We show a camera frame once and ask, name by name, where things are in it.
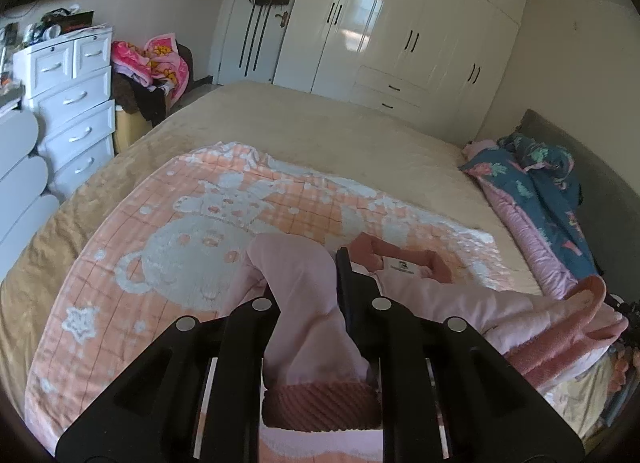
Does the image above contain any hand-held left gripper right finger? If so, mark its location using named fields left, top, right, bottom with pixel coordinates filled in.
left=335, top=246, right=586, bottom=463

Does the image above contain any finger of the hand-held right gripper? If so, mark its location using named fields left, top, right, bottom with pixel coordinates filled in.
left=619, top=299, right=640, bottom=341

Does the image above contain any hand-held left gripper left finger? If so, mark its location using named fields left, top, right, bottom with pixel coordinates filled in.
left=55, top=295, right=282, bottom=463

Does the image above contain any light pink quilted jacket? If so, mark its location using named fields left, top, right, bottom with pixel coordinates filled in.
left=242, top=233, right=631, bottom=433

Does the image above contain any dark brown clothes pile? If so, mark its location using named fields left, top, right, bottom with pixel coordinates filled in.
left=112, top=43, right=197, bottom=128

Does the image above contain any pale yellow floral cloth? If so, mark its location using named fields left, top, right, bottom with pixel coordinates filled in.
left=542, top=345, right=637, bottom=436

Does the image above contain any peach bear print blanket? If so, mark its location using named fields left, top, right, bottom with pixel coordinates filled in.
left=24, top=142, right=501, bottom=463

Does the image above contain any grey padded headboard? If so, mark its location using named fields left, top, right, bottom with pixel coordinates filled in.
left=515, top=108, right=640, bottom=306

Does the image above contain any bed with beige bedspread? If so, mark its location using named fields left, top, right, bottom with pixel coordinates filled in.
left=0, top=80, right=618, bottom=446

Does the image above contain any blue floral quilt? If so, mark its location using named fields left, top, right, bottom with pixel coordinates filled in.
left=459, top=132, right=602, bottom=280

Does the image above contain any yellow storage box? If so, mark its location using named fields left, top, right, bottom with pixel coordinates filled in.
left=114, top=104, right=154, bottom=155

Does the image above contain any white cloud shaped board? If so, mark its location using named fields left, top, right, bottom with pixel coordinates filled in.
left=0, top=108, right=62, bottom=280

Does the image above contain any white bedroom door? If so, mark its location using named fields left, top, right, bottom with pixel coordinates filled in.
left=207, top=0, right=315, bottom=87

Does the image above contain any white glossy wardrobe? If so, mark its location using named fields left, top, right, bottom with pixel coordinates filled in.
left=272, top=0, right=529, bottom=145

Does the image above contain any white chest of drawers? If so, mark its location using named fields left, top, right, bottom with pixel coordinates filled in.
left=12, top=26, right=119, bottom=195

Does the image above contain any pink yellow printed blanket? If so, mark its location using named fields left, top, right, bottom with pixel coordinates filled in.
left=110, top=33, right=191, bottom=100

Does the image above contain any dark box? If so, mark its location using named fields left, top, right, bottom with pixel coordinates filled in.
left=40, top=10, right=96, bottom=37

